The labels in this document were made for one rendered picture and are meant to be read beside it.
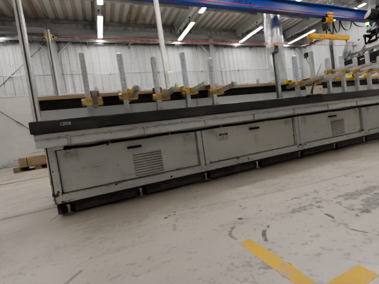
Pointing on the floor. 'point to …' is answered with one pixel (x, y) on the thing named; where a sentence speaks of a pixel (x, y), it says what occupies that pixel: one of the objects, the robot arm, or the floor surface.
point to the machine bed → (192, 145)
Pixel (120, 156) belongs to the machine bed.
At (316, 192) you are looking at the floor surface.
